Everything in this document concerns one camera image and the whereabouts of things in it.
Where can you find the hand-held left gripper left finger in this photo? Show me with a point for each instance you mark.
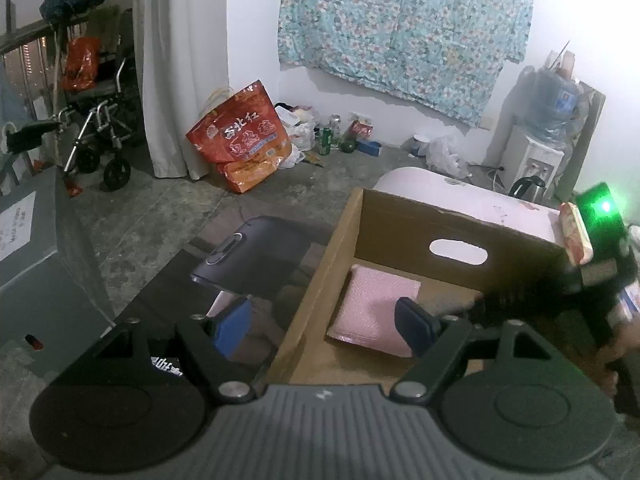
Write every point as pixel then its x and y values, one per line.
pixel 232 322

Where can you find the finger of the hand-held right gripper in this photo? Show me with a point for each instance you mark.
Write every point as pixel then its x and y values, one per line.
pixel 520 300

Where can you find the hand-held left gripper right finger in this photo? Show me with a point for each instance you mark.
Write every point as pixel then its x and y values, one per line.
pixel 412 327

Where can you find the brown cardboard box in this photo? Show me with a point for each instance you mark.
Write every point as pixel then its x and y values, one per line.
pixel 400 230

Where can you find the person's right hand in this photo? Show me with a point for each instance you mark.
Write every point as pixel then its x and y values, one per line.
pixel 619 347

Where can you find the red white snack packet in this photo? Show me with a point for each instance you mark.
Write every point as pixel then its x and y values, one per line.
pixel 575 232

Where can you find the pink bubble mailer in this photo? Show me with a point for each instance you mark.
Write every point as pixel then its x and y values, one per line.
pixel 370 305

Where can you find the electric kettle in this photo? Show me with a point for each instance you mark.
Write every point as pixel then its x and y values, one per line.
pixel 530 190

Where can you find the grey folded board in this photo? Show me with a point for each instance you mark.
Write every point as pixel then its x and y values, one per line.
pixel 590 125

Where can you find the white plastic bag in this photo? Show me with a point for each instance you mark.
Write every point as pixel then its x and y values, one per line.
pixel 445 157

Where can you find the grey cabinet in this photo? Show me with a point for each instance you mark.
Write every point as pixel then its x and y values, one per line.
pixel 60 260

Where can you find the small blue box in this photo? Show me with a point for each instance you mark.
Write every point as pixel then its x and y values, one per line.
pixel 370 149

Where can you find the red plastic bag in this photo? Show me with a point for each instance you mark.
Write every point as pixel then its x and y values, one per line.
pixel 240 135

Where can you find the dark green bottle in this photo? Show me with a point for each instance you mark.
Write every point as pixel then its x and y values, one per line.
pixel 349 146

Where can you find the white bag of containers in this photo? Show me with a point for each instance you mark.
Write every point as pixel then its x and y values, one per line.
pixel 295 135

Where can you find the small red packet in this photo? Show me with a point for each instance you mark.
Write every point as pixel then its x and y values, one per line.
pixel 361 131

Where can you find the green can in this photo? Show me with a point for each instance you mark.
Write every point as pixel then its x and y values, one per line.
pixel 325 141

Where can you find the glass jar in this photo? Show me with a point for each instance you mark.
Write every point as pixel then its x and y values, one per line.
pixel 334 127

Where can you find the folding wheelchair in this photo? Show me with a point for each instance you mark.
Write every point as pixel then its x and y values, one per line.
pixel 107 87

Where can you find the white curtain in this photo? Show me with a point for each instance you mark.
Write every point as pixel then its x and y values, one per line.
pixel 175 60

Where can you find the black clamp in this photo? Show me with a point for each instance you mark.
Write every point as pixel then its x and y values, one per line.
pixel 32 135

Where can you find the teal floral cloth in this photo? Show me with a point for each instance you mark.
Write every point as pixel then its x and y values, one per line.
pixel 400 25

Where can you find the orange plastic bag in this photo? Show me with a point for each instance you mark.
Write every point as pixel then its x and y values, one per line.
pixel 80 62

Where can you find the metal railing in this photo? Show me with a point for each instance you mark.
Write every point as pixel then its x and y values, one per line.
pixel 30 40

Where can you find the dark blue clothing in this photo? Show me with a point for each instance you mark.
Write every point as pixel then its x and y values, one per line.
pixel 75 0

